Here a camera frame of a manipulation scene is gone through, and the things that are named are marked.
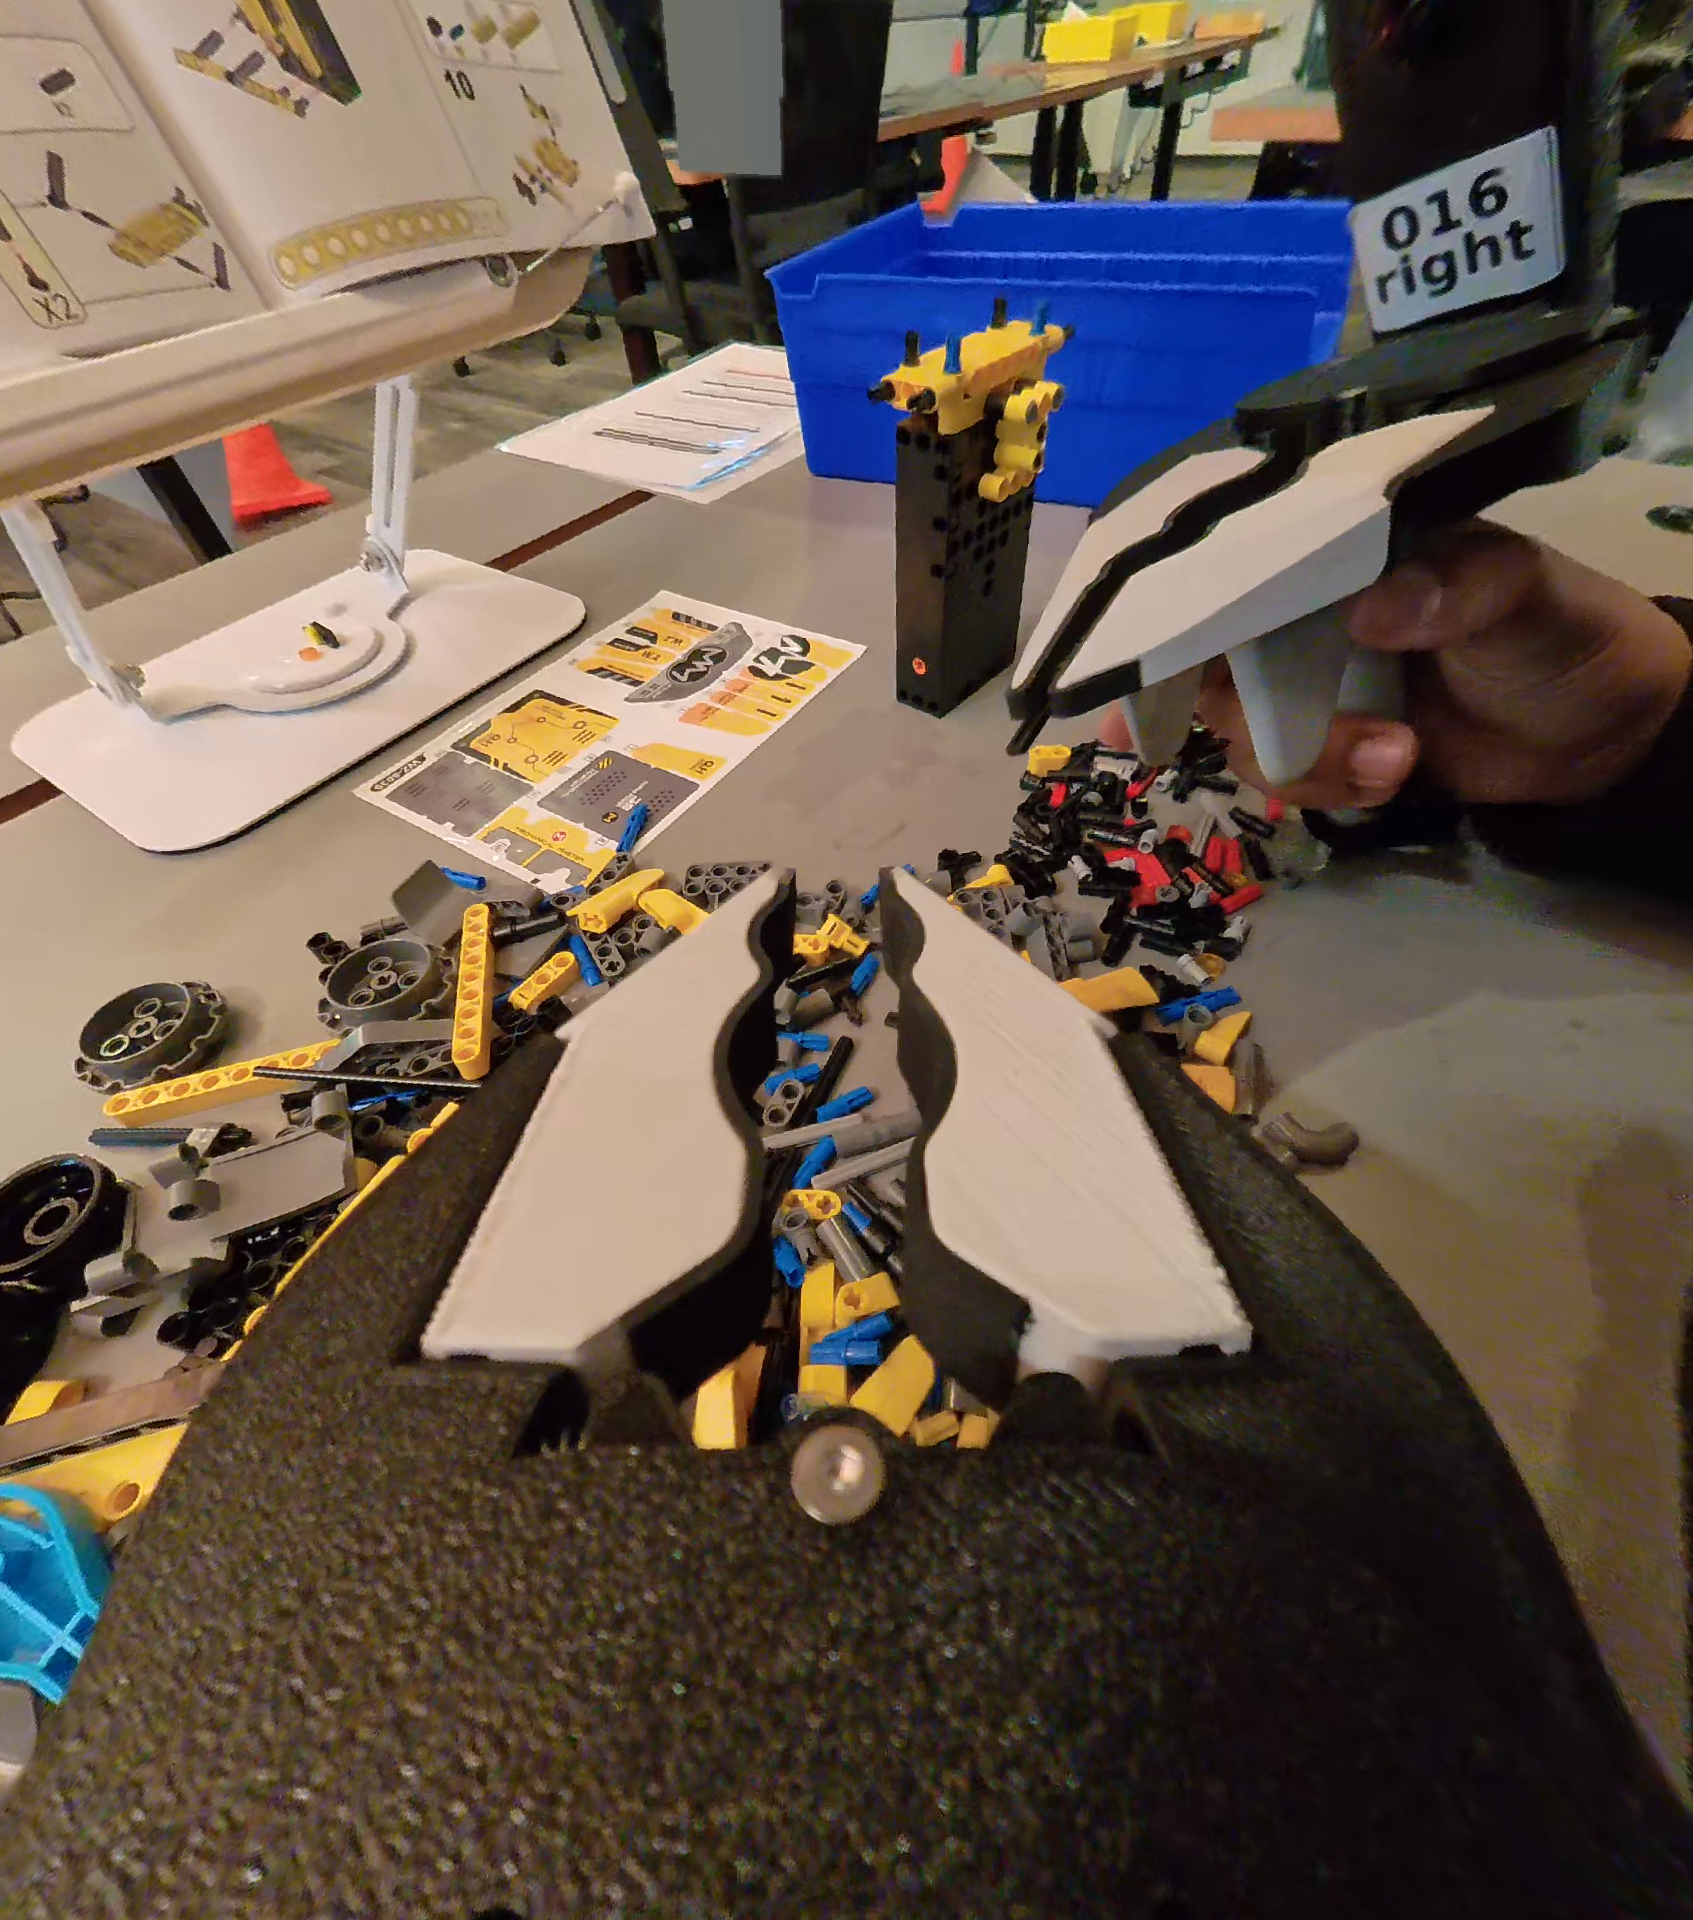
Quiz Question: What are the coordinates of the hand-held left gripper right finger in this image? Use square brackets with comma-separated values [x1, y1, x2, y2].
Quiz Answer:
[877, 867, 1257, 1389]

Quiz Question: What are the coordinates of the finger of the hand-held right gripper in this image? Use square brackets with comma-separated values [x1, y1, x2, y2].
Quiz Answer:
[1067, 441, 1309, 596]
[1004, 403, 1500, 761]

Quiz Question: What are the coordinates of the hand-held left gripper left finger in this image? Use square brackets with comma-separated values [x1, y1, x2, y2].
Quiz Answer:
[419, 867, 800, 1397]

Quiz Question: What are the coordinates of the pile of toy building pieces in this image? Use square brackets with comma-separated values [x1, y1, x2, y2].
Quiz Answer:
[0, 729, 1365, 1546]

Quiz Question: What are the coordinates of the person's right hand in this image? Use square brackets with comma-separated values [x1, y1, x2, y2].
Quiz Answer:
[1273, 523, 1693, 817]

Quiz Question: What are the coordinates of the large blue plastic bin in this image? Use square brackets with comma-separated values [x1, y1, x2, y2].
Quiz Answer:
[764, 198, 1365, 485]

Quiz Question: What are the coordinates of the black and yellow toy tower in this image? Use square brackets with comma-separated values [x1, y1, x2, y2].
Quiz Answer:
[869, 298, 1074, 721]

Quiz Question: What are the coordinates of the wooden office desk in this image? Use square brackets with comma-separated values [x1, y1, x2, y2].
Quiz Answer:
[877, 30, 1326, 197]

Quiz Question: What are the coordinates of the yellow and grey sticker sheet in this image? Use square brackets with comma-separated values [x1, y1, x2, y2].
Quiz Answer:
[353, 590, 867, 902]

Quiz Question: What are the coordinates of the printed paper sheet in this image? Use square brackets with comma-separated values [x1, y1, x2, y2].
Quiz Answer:
[499, 342, 807, 504]

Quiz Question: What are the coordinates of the white book stand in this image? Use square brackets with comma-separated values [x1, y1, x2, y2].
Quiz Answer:
[0, 172, 659, 857]

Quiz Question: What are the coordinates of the open instruction booklet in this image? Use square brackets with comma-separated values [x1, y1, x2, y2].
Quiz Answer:
[0, 0, 638, 370]

